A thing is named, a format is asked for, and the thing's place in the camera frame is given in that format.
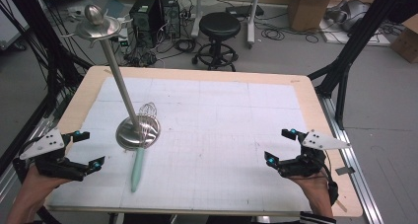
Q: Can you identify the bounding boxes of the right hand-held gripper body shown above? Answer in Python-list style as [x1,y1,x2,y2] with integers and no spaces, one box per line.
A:
[278,128,352,179]

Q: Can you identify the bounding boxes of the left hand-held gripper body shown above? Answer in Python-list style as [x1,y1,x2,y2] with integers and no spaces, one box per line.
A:
[13,127,90,183]

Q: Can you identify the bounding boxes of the whisk with mint green handle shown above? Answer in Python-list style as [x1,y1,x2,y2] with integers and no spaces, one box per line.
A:
[130,102,159,193]

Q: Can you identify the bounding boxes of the steel utensil stand with hooks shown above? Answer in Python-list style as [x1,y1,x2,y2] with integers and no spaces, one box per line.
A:
[62,4,162,151]

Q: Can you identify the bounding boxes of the person's left hand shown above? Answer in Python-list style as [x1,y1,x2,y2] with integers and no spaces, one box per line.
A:
[24,165,72,194]

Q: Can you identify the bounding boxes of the person's right hand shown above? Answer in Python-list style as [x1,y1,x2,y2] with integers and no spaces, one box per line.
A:
[290,174,331,202]

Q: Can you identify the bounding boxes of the grey tape piece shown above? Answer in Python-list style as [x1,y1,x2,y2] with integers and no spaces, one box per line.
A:
[334,166,356,177]

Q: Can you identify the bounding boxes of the white grid mat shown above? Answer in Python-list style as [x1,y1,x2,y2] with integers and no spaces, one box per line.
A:
[48,76,314,214]

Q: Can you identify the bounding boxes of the white floor board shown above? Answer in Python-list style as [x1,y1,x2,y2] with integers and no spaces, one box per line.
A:
[319,18,392,47]

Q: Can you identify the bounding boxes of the white metal stand legs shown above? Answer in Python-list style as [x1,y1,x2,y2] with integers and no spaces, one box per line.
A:
[190,0,261,49]

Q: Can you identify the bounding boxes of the large cardboard box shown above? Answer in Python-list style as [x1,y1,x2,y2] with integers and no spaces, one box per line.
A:
[288,0,338,33]

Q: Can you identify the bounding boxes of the black round stool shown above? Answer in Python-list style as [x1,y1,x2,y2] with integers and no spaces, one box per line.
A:
[191,11,243,72]

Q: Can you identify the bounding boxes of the black computer tower green label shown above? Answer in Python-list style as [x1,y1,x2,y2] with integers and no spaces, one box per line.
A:
[128,0,163,49]

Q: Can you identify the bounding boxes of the grey headset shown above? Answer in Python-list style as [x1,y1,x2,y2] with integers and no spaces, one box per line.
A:
[324,0,372,33]

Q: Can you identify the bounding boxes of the black flat device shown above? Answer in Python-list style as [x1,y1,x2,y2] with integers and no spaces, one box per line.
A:
[225,4,265,19]

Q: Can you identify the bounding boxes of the aluminium rail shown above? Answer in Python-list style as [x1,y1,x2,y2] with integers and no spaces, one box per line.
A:
[316,94,384,224]
[0,117,57,203]

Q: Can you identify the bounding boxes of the black wrist strap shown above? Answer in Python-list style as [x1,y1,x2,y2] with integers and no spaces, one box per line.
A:
[326,181,340,206]

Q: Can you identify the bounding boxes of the black metal frame post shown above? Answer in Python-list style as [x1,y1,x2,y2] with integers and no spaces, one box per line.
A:
[308,0,409,131]
[0,0,94,177]

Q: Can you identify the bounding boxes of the black floor cables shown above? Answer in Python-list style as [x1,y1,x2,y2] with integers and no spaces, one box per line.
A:
[255,19,320,44]

